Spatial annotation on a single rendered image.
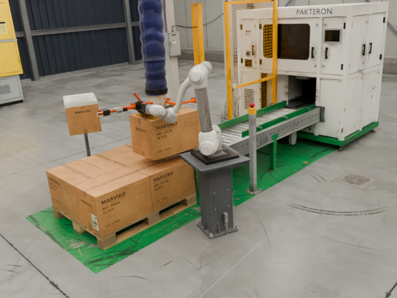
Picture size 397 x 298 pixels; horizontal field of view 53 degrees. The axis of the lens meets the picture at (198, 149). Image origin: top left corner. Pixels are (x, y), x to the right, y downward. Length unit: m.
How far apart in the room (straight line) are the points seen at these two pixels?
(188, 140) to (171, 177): 0.43
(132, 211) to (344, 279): 1.95
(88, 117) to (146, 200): 1.69
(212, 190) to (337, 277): 1.26
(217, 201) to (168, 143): 0.77
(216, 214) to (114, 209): 0.95
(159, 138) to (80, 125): 1.62
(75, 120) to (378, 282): 3.78
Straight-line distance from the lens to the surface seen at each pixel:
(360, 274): 3.54
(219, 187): 3.69
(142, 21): 3.89
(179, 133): 4.04
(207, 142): 3.32
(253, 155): 4.50
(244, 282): 3.33
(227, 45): 5.35
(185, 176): 4.26
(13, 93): 11.16
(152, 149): 3.91
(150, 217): 4.09
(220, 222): 3.86
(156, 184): 4.01
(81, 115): 5.24
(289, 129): 5.38
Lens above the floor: 2.07
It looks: 20 degrees down
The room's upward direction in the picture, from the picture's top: 4 degrees counter-clockwise
